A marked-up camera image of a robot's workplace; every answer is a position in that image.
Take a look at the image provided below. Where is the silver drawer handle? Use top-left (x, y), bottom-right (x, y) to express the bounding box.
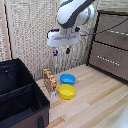
top-left (104, 28), bottom-right (128, 37)
top-left (96, 55), bottom-right (117, 67)

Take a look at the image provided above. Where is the yellow granola bar box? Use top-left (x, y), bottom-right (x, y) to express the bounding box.
top-left (42, 68), bottom-right (58, 98)

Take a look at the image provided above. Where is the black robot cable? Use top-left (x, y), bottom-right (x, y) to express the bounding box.
top-left (79, 17), bottom-right (128, 37)

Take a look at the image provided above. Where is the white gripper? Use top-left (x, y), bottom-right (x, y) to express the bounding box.
top-left (46, 28), bottom-right (81, 57)

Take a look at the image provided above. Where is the blue bowl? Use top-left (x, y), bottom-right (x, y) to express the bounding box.
top-left (59, 73), bottom-right (77, 86)

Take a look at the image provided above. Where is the dark brown drawer cabinet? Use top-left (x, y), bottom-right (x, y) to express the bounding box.
top-left (86, 9), bottom-right (128, 83)

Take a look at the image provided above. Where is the woven reed screen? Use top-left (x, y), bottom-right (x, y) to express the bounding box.
top-left (0, 0), bottom-right (128, 81)

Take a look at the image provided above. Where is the black fabric storage box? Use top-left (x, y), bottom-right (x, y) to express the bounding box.
top-left (0, 58), bottom-right (51, 128)

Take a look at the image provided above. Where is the yellow bowl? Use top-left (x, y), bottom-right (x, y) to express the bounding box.
top-left (57, 83), bottom-right (77, 100)

